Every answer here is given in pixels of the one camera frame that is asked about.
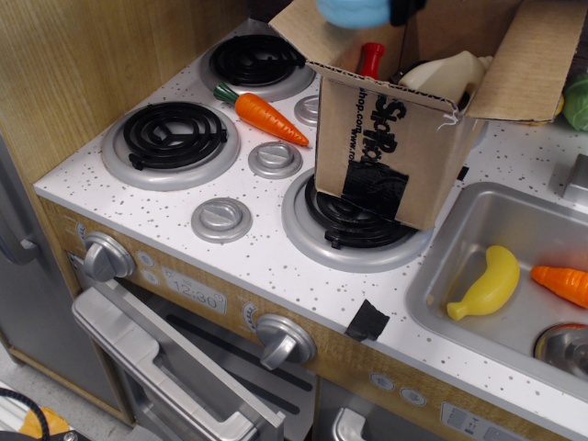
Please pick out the grey toy fridge door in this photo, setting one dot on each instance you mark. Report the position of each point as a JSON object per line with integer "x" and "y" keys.
{"x": 37, "y": 324}

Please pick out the silver oven dial left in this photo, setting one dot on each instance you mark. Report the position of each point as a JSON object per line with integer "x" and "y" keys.
{"x": 106, "y": 258}

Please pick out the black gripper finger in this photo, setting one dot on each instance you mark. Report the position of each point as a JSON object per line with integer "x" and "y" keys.
{"x": 402, "y": 10}

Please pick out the grey toy faucet base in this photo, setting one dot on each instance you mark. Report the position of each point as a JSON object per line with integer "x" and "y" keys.
{"x": 569, "y": 180}

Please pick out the silver toy sink basin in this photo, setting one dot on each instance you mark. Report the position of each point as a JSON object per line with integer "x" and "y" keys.
{"x": 538, "y": 233}

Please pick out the black front right burner coil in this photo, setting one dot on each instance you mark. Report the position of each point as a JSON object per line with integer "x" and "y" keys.
{"x": 346, "y": 225}

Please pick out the grey stovetop knob back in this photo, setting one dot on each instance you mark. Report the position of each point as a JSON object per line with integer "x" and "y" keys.
{"x": 306, "y": 110}

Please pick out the red toy bottle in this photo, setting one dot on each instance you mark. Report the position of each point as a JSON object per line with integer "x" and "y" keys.
{"x": 371, "y": 56}

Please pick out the brown cardboard box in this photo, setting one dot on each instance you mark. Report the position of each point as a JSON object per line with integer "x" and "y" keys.
{"x": 397, "y": 152}

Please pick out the silver oven door handle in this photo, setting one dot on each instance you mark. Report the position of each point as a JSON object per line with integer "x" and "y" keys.
{"x": 189, "y": 396}

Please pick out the green toy cabbage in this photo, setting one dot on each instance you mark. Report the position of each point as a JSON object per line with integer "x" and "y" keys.
{"x": 575, "y": 102}

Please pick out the grey stovetop knob front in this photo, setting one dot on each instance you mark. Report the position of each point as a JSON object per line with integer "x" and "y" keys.
{"x": 221, "y": 220}

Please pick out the silver pot in sink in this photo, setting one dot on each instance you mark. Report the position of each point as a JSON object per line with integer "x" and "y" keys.
{"x": 564, "y": 346}

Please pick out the light blue plastic bowl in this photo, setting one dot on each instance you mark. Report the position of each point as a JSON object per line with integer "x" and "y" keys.
{"x": 355, "y": 14}

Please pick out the silver oven dial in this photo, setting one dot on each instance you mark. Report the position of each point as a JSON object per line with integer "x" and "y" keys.
{"x": 283, "y": 341}
{"x": 106, "y": 258}

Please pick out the silver oven dial right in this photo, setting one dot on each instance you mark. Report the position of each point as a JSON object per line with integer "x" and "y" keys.
{"x": 283, "y": 341}

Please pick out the black tape piece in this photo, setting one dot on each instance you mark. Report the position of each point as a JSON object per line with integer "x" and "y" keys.
{"x": 367, "y": 324}

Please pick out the silver lower cabinet handle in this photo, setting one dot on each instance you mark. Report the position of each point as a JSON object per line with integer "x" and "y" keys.
{"x": 348, "y": 426}

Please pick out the orange toy carrot on stove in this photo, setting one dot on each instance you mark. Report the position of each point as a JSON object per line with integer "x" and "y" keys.
{"x": 257, "y": 112}

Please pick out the orange cloth on floor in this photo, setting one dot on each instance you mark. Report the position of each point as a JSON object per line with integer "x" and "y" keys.
{"x": 31, "y": 424}

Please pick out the yellow toy banana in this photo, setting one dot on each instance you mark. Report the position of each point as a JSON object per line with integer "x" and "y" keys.
{"x": 492, "y": 290}

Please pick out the orange toy carrot in sink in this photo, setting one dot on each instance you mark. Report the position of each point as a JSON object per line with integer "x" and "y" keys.
{"x": 567, "y": 283}

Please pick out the grey stovetop knob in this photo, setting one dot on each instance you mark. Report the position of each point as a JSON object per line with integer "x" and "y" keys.
{"x": 221, "y": 220}
{"x": 306, "y": 110}
{"x": 275, "y": 160}

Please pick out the cream toy milk jug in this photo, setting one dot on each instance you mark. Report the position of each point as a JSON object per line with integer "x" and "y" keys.
{"x": 450, "y": 78}

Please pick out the black back left burner coil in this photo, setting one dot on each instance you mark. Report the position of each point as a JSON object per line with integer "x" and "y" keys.
{"x": 255, "y": 60}

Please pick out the grey stovetop knob middle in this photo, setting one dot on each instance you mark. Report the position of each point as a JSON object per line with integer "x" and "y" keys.
{"x": 275, "y": 160}

